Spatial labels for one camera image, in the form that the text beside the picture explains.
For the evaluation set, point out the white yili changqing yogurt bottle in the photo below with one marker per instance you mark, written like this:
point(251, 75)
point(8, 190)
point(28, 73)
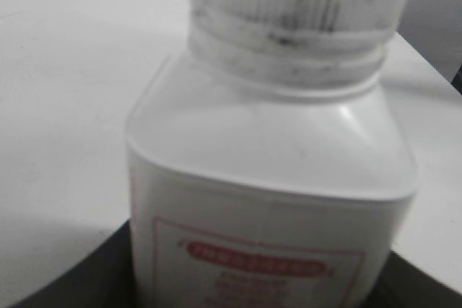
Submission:
point(251, 190)

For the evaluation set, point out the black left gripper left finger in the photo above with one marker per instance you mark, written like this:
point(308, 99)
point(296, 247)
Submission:
point(105, 278)

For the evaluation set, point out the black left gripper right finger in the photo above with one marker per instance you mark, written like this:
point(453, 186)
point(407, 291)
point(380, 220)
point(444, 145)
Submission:
point(402, 284)

